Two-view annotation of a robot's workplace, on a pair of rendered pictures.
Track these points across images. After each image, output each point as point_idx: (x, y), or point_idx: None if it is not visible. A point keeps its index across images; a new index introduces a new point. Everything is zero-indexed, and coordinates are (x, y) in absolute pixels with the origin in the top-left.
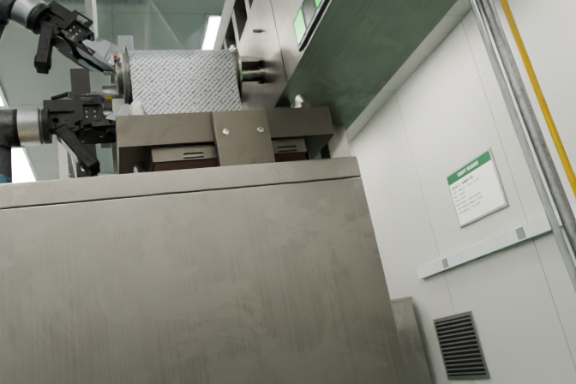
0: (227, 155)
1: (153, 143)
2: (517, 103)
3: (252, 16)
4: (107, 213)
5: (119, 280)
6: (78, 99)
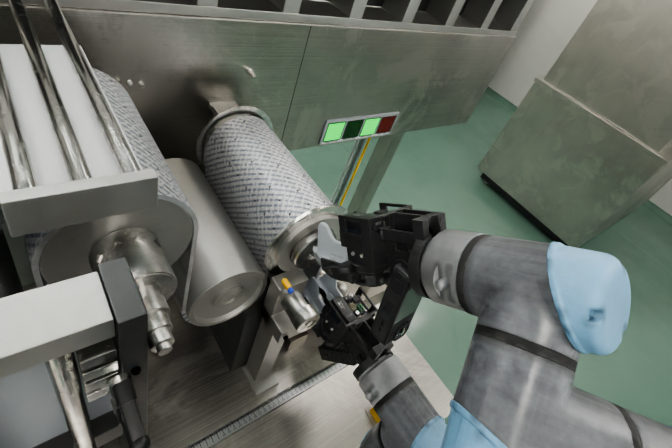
0: None
1: None
2: (350, 173)
3: (233, 32)
4: None
5: None
6: (373, 309)
